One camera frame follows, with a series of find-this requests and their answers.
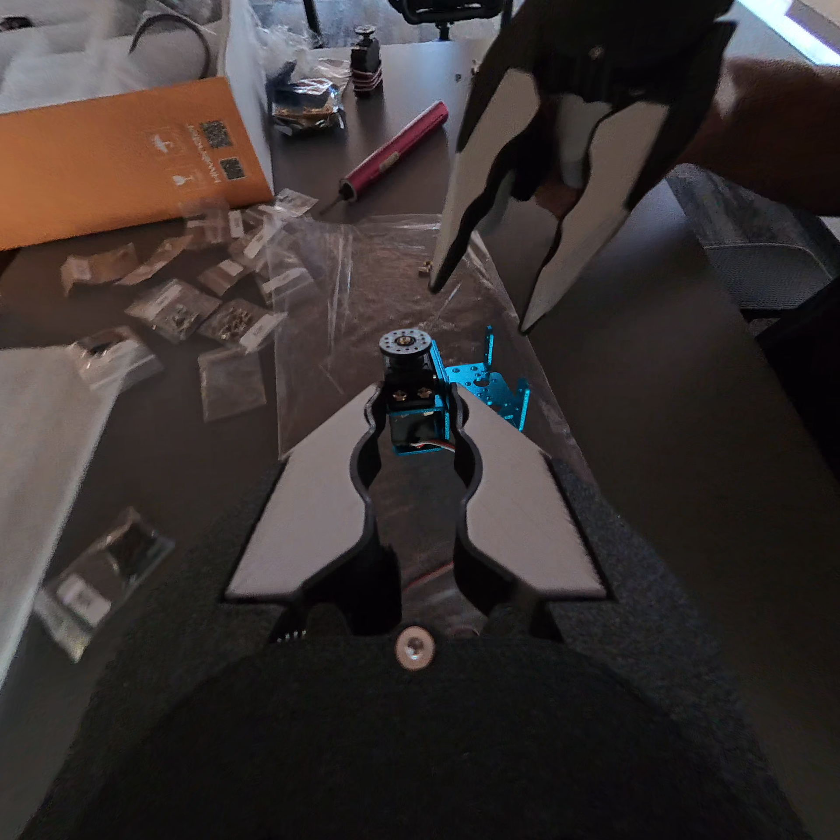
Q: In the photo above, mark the black servo with blue mount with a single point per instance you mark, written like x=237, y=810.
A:
x=407, y=374

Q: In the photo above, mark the orange cardboard box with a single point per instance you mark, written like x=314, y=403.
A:
x=98, y=164

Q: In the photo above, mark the white foam sheet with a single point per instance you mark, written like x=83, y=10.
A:
x=39, y=459

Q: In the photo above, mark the grey fabric chair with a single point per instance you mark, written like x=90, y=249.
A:
x=754, y=249

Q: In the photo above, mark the person's right hand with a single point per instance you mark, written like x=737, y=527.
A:
x=768, y=131

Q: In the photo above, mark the dark packet of parts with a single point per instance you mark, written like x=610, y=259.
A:
x=308, y=105

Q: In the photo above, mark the blue metal U bracket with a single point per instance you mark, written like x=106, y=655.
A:
x=489, y=387

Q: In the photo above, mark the black office chair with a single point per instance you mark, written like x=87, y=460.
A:
x=446, y=16

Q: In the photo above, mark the red electric screwdriver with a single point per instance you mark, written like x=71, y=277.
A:
x=407, y=144

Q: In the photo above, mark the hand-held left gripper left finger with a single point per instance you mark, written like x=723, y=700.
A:
x=308, y=518

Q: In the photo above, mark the large clear plastic bag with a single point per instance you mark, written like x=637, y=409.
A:
x=328, y=367

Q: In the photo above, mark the white foam box insert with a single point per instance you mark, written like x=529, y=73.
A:
x=65, y=65

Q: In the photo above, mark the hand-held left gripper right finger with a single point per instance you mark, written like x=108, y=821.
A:
x=525, y=518

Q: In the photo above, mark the clear bag with black parts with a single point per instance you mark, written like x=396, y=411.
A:
x=124, y=551

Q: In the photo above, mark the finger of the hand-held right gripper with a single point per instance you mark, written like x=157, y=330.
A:
x=610, y=184
x=489, y=131

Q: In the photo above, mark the black table leg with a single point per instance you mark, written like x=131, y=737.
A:
x=313, y=23

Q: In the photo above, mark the pile of small screw bags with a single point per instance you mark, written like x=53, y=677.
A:
x=177, y=315

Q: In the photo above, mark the person's black clothing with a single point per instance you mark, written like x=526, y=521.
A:
x=807, y=367

